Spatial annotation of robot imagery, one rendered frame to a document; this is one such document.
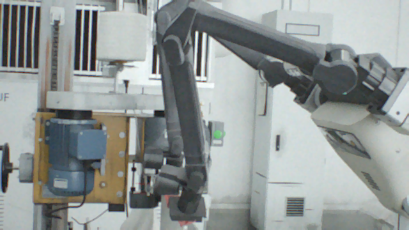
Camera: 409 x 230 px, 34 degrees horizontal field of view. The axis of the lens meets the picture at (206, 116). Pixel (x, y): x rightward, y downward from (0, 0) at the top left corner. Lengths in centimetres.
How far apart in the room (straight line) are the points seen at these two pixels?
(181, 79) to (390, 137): 54
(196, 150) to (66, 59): 86
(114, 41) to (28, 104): 297
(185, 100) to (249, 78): 500
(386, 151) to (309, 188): 456
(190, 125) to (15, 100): 352
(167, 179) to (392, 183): 59
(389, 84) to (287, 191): 469
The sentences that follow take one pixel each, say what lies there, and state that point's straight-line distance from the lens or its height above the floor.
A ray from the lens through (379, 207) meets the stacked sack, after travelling 515.
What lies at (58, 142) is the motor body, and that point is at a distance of 217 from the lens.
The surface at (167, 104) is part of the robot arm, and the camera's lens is 205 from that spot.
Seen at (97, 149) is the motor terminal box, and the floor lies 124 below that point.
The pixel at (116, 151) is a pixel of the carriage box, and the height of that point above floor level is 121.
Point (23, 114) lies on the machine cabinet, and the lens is 507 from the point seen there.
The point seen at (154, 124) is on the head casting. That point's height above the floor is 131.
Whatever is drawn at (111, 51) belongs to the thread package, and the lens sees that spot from 214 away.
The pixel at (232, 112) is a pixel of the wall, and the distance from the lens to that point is 656.
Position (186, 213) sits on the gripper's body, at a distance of 183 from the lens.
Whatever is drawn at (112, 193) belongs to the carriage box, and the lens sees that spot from 237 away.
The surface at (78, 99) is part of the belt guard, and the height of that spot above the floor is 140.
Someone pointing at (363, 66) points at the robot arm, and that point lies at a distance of 151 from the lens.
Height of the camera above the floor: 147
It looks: 3 degrees down
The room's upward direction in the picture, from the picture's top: 3 degrees clockwise
